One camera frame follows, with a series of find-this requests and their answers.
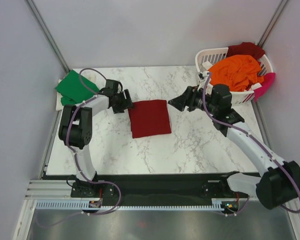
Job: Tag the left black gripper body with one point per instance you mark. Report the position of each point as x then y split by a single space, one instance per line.
120 103

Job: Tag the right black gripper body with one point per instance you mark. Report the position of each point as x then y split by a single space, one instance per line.
197 101

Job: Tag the dark red t shirt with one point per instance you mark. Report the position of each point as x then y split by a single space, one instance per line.
149 118

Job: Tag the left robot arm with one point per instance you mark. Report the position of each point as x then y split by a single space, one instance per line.
76 131

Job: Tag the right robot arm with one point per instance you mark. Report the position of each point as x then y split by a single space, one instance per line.
278 181

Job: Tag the folded white cloth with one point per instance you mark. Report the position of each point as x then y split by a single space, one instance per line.
58 106

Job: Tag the folded green t shirt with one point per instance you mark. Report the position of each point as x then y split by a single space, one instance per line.
89 84

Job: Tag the white laundry basket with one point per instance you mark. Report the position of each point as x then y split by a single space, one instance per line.
213 56

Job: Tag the orange t shirt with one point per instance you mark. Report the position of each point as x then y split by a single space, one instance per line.
238 72

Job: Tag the dark red shirt in basket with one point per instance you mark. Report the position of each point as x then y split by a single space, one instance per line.
245 48

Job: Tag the pink garment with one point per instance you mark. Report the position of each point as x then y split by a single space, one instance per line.
268 80

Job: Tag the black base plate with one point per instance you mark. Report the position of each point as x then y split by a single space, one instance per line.
193 188

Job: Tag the right aluminium frame post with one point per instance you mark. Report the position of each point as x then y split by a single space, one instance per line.
273 22

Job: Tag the aluminium frame post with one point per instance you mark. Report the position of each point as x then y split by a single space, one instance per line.
47 34
273 22

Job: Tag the aluminium front rail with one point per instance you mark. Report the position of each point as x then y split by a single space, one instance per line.
48 190

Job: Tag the white slotted cable duct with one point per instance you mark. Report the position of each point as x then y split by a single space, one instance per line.
85 204

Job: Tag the left aluminium frame post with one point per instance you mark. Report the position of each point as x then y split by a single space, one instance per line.
47 34

